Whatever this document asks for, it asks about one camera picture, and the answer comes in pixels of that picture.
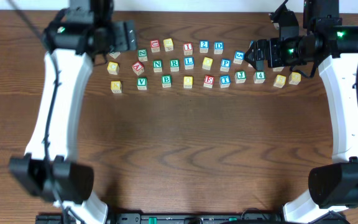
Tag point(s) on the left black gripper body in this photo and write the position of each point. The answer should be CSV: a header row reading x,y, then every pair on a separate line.
x,y
122,36

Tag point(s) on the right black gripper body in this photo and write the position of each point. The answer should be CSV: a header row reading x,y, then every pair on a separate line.
x,y
260,53

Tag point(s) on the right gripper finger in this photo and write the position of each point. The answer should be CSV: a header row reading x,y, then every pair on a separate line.
x,y
249,56
259,65

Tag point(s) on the green N block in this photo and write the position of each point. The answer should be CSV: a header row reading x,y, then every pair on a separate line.
x,y
157,66

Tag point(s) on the red E block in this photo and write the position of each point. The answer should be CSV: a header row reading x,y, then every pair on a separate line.
x,y
208,81

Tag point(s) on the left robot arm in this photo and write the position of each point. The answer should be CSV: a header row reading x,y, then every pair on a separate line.
x,y
48,169

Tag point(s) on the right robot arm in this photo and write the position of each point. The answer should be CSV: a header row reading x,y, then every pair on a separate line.
x,y
323,40

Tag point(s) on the blue 5 block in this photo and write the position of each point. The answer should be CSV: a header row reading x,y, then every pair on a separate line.
x,y
238,57

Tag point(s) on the green 4 block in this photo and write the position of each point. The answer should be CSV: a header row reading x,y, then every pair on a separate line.
x,y
259,77

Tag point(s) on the blue L block right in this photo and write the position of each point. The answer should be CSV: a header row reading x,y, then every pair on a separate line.
x,y
278,69

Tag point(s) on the blue l block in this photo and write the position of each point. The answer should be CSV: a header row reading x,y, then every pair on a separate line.
x,y
189,63
278,69

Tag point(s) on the green J block right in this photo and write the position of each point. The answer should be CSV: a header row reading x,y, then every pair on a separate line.
x,y
240,77

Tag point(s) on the green L block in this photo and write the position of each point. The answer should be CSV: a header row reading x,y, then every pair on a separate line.
x,y
115,54

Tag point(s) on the blue P block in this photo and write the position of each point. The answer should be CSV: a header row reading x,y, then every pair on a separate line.
x,y
225,65

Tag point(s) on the yellow S block bottom right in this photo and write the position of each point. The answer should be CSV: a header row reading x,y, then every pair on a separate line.
x,y
279,81

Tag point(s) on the green Z block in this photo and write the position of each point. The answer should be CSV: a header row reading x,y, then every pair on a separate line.
x,y
142,55

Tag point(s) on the red U block top row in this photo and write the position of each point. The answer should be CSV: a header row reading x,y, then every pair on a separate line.
x,y
155,46

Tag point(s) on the blue D block centre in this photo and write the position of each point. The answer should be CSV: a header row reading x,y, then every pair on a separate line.
x,y
218,47

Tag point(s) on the red A block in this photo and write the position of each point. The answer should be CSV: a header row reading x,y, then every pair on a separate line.
x,y
138,68

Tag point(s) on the yellow C block left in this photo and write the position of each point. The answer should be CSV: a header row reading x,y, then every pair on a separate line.
x,y
113,68

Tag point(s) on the blue T block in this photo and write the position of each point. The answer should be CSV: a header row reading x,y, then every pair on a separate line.
x,y
224,81

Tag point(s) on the yellow G block far right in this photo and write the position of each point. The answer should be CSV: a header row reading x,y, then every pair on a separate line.
x,y
294,78

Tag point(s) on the yellow O block middle row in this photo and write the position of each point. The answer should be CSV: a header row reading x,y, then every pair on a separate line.
x,y
207,63

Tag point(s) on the yellow o block row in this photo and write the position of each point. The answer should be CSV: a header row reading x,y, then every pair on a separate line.
x,y
207,63
187,82

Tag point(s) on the yellow S block top row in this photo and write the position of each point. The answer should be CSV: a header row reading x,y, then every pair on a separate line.
x,y
168,44

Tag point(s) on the blue 2 block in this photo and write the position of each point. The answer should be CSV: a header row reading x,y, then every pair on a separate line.
x,y
204,46

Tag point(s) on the green V block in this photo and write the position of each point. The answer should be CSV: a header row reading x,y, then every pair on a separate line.
x,y
142,83

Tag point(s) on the yellow K block left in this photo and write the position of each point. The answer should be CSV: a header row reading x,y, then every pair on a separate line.
x,y
116,86

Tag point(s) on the green R block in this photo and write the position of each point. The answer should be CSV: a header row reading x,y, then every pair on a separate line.
x,y
174,65

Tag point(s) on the blue L block centre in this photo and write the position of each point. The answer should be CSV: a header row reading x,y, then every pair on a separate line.
x,y
189,63

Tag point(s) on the green B block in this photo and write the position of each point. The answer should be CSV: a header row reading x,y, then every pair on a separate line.
x,y
166,81

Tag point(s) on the red I block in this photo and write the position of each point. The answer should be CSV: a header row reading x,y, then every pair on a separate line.
x,y
188,48

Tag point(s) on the yellow O block bottom row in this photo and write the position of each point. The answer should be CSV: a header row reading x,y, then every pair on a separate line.
x,y
187,82

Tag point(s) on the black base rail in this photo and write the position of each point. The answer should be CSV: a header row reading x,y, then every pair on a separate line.
x,y
248,217

